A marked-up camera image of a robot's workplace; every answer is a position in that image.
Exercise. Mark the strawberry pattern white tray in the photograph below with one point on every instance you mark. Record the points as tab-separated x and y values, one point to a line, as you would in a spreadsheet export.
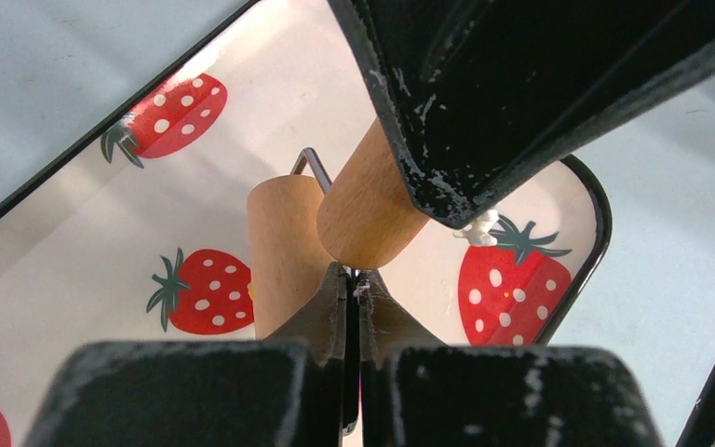
186	221

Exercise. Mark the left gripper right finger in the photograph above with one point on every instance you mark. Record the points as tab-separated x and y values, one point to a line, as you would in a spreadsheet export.
416	391

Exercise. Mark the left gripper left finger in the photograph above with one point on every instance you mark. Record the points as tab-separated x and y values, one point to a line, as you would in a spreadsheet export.
284	390

